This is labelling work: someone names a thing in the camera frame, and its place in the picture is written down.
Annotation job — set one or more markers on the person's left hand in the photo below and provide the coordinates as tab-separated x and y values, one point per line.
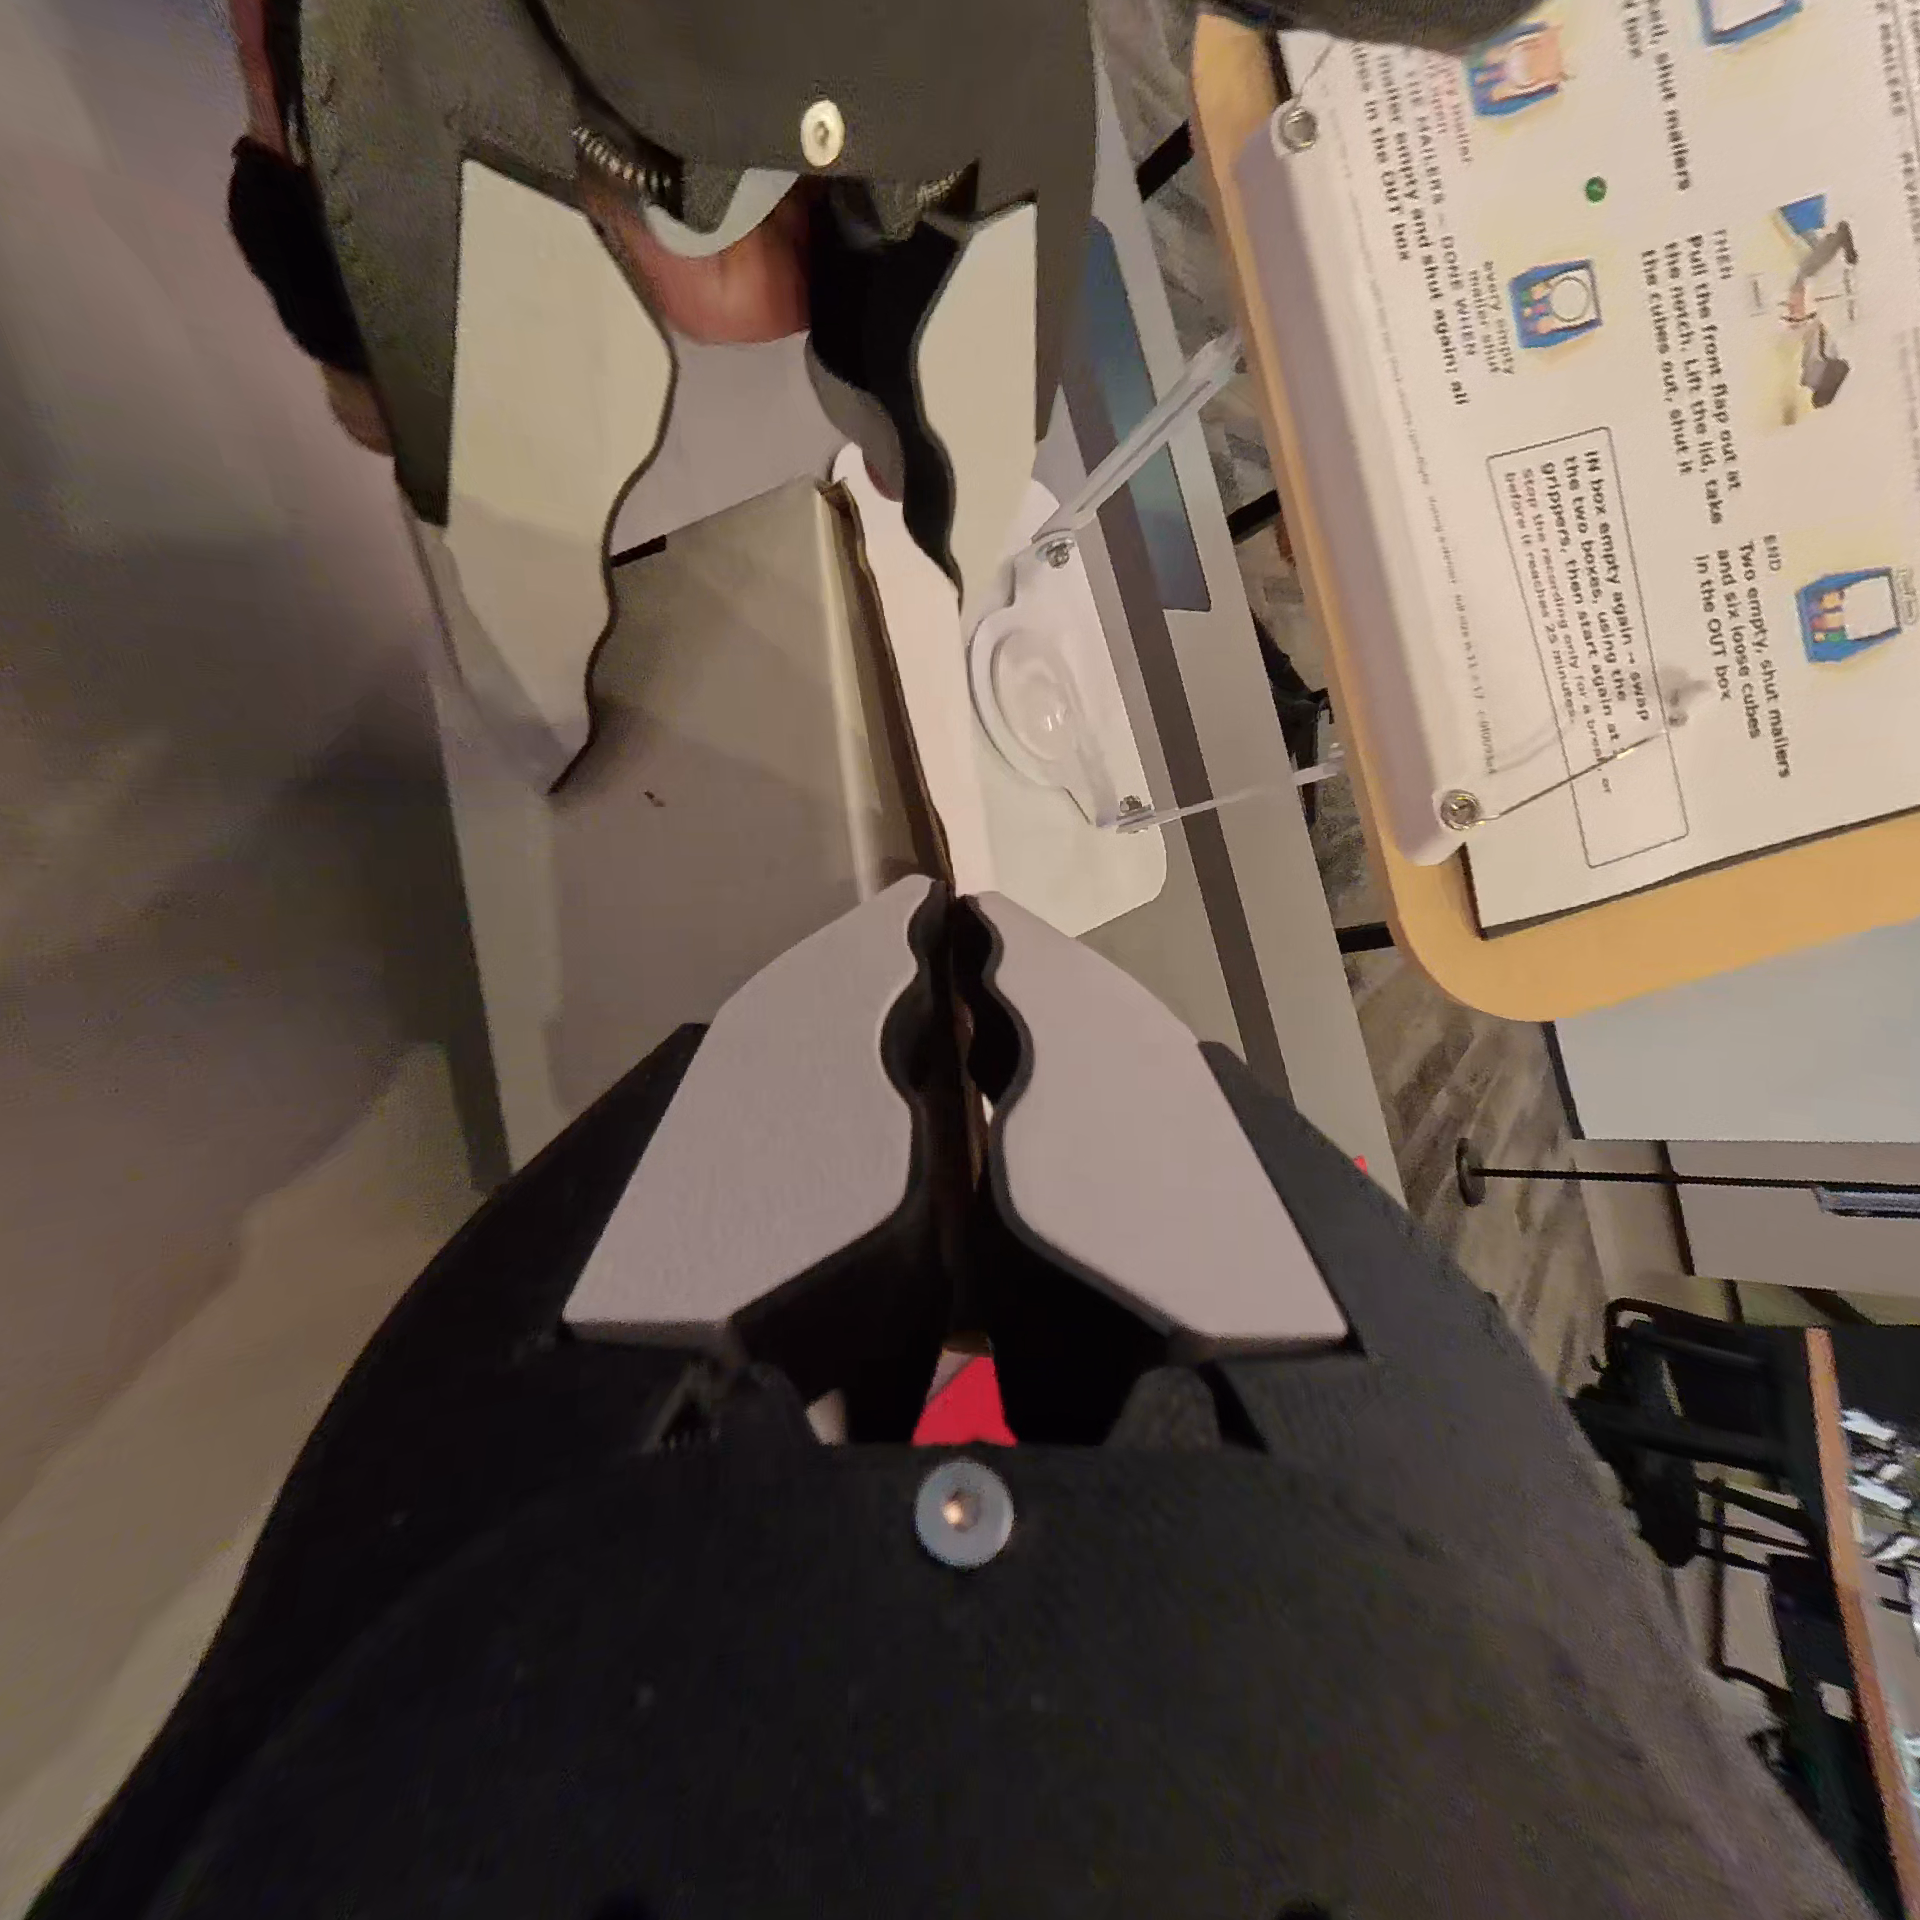
743	285

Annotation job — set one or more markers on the black office chair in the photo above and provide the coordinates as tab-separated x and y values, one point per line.
1665	1440

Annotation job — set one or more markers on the white cardboard box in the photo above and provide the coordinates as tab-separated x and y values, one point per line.
720	780

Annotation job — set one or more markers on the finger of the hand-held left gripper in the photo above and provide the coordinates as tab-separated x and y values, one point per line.
990	344
540	375

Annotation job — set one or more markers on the clear acrylic rod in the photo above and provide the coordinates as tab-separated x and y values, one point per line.
1154	434
1244	795

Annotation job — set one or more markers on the thin black rod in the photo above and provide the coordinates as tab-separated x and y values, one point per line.
1650	1179

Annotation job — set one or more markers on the white cabinet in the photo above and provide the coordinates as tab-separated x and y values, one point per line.
1724	1081

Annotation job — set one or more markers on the red plastic bin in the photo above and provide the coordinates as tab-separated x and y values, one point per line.
968	1410

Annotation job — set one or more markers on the printed instruction sheet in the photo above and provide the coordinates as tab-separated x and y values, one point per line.
1650	450

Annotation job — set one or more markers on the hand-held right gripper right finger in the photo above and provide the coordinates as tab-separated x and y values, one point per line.
1170	1184

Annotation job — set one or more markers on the white clip bar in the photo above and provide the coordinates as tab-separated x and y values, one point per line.
1350	450

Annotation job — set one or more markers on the brown wooden desk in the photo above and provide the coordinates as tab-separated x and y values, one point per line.
1833	1500

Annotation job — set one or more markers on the instruction sheet on wooden board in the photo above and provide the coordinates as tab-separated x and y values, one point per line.
1440	953

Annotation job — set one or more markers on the clear dome on white base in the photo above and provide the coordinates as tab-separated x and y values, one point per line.
1050	704

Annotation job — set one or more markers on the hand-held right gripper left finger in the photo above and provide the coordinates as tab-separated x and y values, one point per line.
764	1154

